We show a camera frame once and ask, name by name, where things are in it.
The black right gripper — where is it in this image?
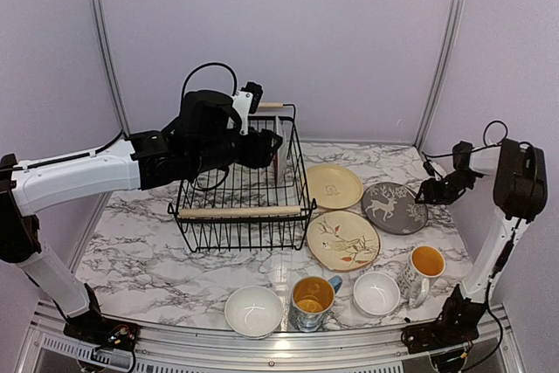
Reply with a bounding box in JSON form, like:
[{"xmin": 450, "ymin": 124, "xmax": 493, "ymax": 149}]
[{"xmin": 418, "ymin": 171, "xmax": 474, "ymax": 204}]

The red and teal plate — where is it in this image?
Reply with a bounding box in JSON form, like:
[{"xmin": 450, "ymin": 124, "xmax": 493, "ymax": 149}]
[{"xmin": 274, "ymin": 115, "xmax": 289, "ymax": 185}]

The grey reindeer plate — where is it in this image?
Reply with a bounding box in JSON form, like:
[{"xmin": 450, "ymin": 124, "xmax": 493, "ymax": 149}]
[{"xmin": 361, "ymin": 182, "xmax": 428, "ymax": 235}]

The black wire dish rack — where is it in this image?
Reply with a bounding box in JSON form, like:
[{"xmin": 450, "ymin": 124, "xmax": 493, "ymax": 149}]
[{"xmin": 167, "ymin": 103, "xmax": 317, "ymax": 252}]

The pale yellow round plate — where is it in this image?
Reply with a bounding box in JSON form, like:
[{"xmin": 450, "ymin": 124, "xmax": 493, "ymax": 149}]
[{"xmin": 306, "ymin": 164, "xmax": 364, "ymax": 210}]

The cream bird pattern plate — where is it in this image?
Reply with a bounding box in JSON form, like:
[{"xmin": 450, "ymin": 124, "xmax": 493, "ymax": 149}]
[{"xmin": 307, "ymin": 211, "xmax": 381, "ymax": 273}]

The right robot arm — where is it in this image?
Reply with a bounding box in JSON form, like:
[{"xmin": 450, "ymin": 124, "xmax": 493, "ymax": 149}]
[{"xmin": 415, "ymin": 138, "xmax": 548, "ymax": 345}]

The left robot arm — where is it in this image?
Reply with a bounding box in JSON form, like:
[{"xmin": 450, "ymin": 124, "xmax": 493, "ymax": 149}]
[{"xmin": 1, "ymin": 89, "xmax": 283, "ymax": 342}]

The white patterned mug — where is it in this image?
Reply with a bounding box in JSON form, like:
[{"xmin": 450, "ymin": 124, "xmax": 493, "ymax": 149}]
[{"xmin": 397, "ymin": 245, "xmax": 445, "ymax": 308}]

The small white bowl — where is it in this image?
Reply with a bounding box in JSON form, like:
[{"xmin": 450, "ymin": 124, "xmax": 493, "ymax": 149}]
[{"xmin": 353, "ymin": 272, "xmax": 400, "ymax": 316}]

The large white bowl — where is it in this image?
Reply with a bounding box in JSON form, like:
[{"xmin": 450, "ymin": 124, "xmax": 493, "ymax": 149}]
[{"xmin": 224, "ymin": 286, "xmax": 284, "ymax": 339}]

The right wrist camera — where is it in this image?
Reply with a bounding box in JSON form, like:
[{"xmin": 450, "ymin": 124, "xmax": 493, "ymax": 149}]
[{"xmin": 422, "ymin": 153, "xmax": 446, "ymax": 180}]

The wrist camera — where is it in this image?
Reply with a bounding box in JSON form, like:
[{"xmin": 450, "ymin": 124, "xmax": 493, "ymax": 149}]
[
  {"xmin": 422, "ymin": 153, "xmax": 446, "ymax": 180},
  {"xmin": 232, "ymin": 81, "xmax": 264, "ymax": 135}
]

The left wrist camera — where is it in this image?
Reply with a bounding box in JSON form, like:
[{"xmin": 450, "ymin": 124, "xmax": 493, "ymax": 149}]
[{"xmin": 232, "ymin": 81, "xmax": 264, "ymax": 135}]

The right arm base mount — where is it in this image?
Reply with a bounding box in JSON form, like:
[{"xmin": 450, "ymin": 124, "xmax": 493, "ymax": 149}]
[{"xmin": 401, "ymin": 321, "xmax": 480, "ymax": 354}]

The blue handled mug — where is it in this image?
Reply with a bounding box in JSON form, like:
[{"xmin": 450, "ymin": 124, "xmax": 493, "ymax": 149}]
[{"xmin": 289, "ymin": 276, "xmax": 342, "ymax": 333}]

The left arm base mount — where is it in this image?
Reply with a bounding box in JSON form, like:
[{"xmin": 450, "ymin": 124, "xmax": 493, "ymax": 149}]
[{"xmin": 64, "ymin": 318, "xmax": 140, "ymax": 352}]

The left aluminium frame post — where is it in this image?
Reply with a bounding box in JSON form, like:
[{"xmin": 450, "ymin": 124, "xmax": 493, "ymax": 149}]
[{"xmin": 90, "ymin": 0, "xmax": 130, "ymax": 136}]

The aluminium front rail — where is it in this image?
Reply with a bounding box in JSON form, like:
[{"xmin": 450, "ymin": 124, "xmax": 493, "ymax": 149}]
[{"xmin": 17, "ymin": 315, "xmax": 525, "ymax": 373}]

